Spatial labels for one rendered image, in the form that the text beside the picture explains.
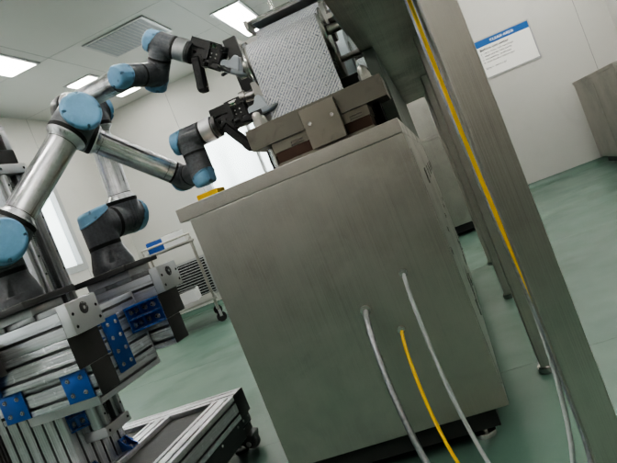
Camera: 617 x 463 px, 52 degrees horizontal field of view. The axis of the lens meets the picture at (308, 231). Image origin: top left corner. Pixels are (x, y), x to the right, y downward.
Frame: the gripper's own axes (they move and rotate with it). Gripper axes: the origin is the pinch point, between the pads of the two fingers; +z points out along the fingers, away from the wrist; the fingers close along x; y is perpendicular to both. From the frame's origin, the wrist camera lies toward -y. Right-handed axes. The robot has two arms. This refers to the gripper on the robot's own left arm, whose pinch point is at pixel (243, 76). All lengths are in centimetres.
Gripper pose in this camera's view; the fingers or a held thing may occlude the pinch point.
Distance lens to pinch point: 206.2
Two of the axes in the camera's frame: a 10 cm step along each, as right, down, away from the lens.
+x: 2.0, -1.2, 9.7
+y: 3.0, -9.4, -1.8
